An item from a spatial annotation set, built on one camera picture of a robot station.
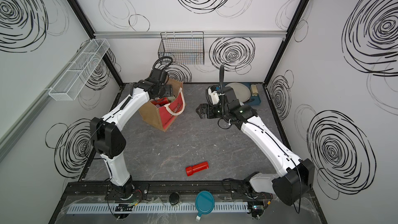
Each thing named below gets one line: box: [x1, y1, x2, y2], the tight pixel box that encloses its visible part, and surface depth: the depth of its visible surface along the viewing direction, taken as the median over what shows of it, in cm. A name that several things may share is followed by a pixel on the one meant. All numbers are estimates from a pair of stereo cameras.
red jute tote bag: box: [138, 78, 187, 132], surface depth 88 cm
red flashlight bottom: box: [185, 161, 209, 177], surface depth 80 cm
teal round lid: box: [194, 190, 216, 218], surface depth 66 cm
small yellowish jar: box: [250, 84, 259, 97], surface depth 114 cm
